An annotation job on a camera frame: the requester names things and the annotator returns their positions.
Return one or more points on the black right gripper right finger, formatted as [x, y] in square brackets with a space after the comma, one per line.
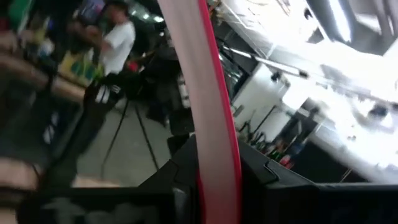
[311, 205]

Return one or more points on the person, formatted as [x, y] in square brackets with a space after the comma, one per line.
[119, 46]

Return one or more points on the black tripod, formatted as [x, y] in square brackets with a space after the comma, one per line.
[146, 140]

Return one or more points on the red dish brush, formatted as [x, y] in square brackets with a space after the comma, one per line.
[205, 93]

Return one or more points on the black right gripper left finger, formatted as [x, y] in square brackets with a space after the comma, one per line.
[155, 205]

